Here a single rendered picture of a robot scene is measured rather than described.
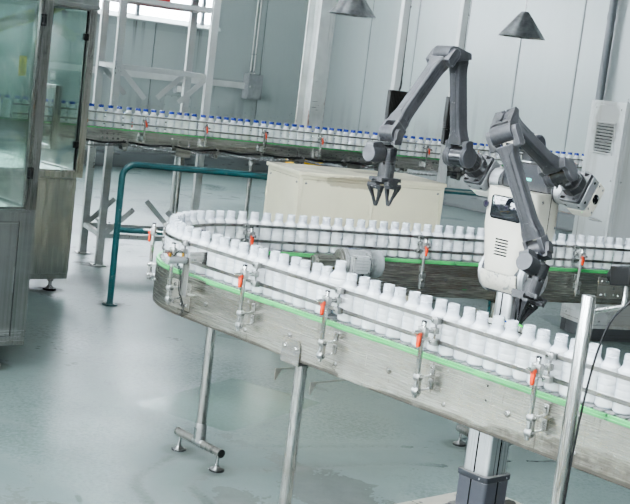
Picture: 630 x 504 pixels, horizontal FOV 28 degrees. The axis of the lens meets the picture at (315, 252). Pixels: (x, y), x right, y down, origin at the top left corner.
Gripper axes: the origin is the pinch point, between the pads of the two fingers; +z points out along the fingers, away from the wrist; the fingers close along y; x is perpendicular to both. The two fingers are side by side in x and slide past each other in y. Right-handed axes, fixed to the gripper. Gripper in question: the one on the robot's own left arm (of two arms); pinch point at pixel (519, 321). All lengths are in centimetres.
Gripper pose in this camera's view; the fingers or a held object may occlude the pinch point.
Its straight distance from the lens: 400.5
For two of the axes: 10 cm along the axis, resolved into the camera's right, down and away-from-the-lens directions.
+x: 6.6, 3.3, 6.7
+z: -3.6, 9.3, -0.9
